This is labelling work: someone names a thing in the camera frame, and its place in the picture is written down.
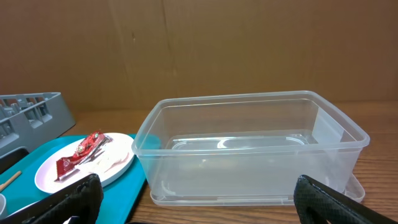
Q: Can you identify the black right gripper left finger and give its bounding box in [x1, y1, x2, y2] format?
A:
[1, 174, 104, 224]

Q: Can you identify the clear plastic bin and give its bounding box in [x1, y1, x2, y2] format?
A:
[132, 91, 370, 206]

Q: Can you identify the teal plastic tray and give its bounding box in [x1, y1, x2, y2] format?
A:
[1, 135, 146, 223]

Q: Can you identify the grey dish rack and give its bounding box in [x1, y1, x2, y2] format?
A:
[1, 92, 75, 156]

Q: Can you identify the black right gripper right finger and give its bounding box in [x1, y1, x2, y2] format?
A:
[294, 175, 397, 224]

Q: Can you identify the white round plate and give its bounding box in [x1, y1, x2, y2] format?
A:
[34, 133, 134, 194]

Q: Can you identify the wooden chopstick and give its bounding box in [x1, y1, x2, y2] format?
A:
[0, 170, 22, 192]

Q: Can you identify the red snack wrapper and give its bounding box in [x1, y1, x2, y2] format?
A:
[55, 131, 113, 182]

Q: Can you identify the white tissue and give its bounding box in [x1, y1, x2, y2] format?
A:
[76, 151, 129, 174]

